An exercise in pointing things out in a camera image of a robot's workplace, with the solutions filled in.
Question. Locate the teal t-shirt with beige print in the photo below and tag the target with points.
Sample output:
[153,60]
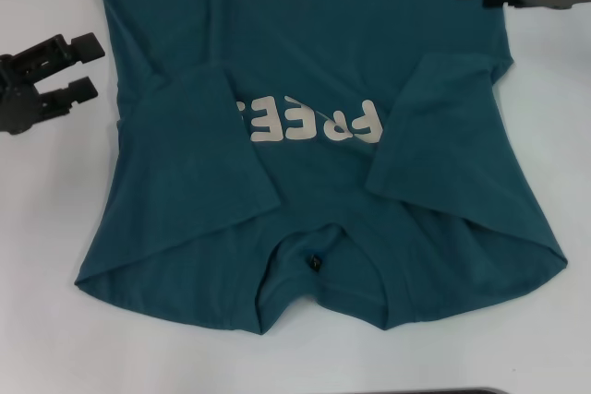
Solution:
[323,43]

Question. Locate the black flat panel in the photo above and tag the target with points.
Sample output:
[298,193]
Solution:
[415,391]

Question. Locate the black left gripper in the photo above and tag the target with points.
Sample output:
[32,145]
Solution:
[18,99]

